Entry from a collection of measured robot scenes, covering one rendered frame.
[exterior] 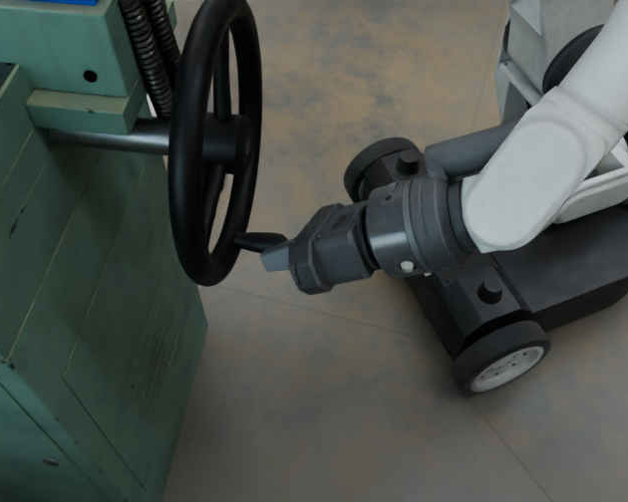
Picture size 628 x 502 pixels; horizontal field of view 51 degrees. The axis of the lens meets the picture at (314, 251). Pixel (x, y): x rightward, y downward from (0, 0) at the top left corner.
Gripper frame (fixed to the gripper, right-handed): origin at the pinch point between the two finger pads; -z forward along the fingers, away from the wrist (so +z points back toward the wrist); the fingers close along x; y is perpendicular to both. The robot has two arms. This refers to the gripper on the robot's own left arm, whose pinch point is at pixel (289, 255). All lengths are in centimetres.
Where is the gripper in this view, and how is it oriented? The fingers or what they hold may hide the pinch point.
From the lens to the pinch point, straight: 67.8
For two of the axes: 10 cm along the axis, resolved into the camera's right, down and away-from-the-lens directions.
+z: 8.6, -1.9, -4.8
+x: 3.5, -4.7, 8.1
